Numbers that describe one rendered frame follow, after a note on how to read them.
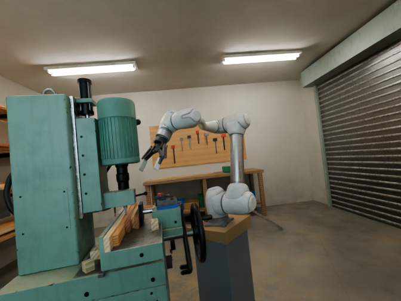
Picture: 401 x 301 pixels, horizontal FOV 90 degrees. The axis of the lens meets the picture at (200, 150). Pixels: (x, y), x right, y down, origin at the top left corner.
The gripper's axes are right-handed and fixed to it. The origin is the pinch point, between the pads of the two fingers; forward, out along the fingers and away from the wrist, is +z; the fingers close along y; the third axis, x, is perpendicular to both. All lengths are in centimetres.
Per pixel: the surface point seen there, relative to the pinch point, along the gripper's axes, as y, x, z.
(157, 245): -32.6, 3.6, 35.4
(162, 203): -15.9, -5.4, 17.4
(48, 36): 163, 85, -128
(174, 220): -19.9, -12.5, 22.3
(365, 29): -113, -134, -270
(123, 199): -3.6, 7.6, 21.0
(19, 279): 13, 23, 60
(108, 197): 0.5, 12.6, 22.4
